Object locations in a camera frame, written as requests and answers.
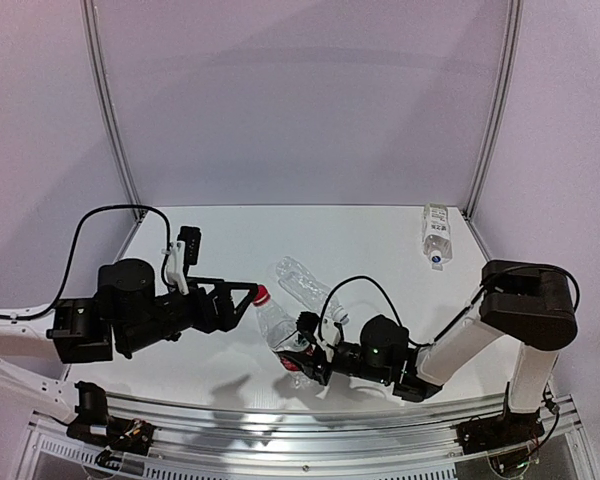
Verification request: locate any red label plastic bottle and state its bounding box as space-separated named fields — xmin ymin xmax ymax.
xmin=253 ymin=297 xmax=314 ymax=389

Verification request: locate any clear crushed plastic bottle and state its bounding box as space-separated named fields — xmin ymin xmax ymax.
xmin=275 ymin=256 xmax=349 ymax=325

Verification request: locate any red bottle cap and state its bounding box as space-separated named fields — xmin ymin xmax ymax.
xmin=252 ymin=285 xmax=271 ymax=307

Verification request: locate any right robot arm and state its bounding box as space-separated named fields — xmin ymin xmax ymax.
xmin=278 ymin=260 xmax=580 ymax=415

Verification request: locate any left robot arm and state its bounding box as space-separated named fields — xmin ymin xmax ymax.
xmin=0 ymin=259 xmax=259 ymax=425

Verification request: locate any white label bottle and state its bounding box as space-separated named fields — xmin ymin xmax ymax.
xmin=421 ymin=203 xmax=453 ymax=271

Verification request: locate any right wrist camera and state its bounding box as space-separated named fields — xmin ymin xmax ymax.
xmin=296 ymin=311 xmax=344 ymax=362

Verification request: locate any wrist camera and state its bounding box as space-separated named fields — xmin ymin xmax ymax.
xmin=296 ymin=311 xmax=344 ymax=362
xmin=161 ymin=226 xmax=202 ymax=295

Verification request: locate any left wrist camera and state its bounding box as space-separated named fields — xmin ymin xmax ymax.
xmin=161 ymin=226 xmax=202 ymax=295

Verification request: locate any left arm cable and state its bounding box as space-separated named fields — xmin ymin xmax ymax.
xmin=0 ymin=204 xmax=176 ymax=321

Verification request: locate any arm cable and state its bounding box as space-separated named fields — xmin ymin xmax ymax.
xmin=0 ymin=204 xmax=176 ymax=321
xmin=317 ymin=264 xmax=581 ymax=351

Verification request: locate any front aluminium rail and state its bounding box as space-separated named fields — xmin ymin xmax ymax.
xmin=14 ymin=395 xmax=596 ymax=479

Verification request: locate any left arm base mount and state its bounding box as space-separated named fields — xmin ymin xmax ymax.
xmin=66 ymin=381 xmax=156 ymax=468

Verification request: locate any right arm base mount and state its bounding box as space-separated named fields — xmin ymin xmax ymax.
xmin=455 ymin=387 xmax=560 ymax=455

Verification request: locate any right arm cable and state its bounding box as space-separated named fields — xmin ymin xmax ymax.
xmin=317 ymin=264 xmax=581 ymax=351

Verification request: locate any left aluminium frame post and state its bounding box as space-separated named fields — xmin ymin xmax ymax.
xmin=80 ymin=0 xmax=141 ymax=205

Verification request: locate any aluminium frame post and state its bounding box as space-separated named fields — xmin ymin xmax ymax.
xmin=80 ymin=0 xmax=141 ymax=205
xmin=463 ymin=0 xmax=524 ymax=222

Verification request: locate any right aluminium frame post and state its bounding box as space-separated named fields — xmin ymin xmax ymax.
xmin=463 ymin=0 xmax=524 ymax=222

